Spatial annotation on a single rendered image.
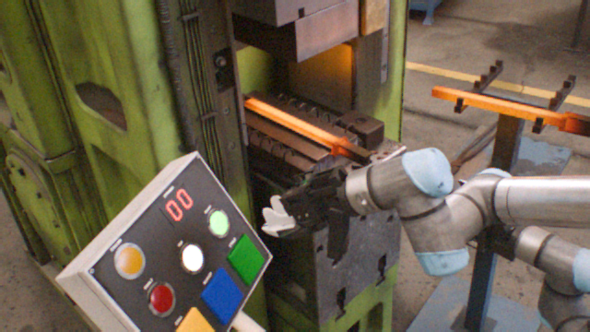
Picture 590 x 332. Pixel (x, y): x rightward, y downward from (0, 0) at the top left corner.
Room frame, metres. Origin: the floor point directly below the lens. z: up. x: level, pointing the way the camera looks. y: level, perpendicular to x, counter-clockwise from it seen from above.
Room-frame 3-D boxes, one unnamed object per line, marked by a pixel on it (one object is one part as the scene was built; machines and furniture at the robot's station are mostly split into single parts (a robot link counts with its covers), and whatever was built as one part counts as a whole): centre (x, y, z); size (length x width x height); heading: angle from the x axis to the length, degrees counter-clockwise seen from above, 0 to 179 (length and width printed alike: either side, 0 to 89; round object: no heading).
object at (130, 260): (0.66, 0.28, 1.16); 0.05 x 0.03 x 0.04; 131
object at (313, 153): (1.36, 0.04, 0.96); 0.42 x 0.20 x 0.09; 41
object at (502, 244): (0.89, -0.41, 0.97); 0.12 x 0.08 x 0.09; 41
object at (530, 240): (0.83, -0.46, 0.98); 0.08 x 0.05 x 0.08; 131
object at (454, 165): (1.56, -0.63, 0.77); 0.60 x 0.04 x 0.01; 136
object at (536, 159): (1.40, -0.64, 0.75); 0.40 x 0.30 x 0.02; 141
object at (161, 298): (0.65, 0.24, 1.09); 0.05 x 0.03 x 0.04; 131
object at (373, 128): (1.37, -0.19, 0.95); 0.12 x 0.08 x 0.06; 41
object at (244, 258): (0.81, 0.12, 1.01); 0.07 x 0.05 x 0.07; 156
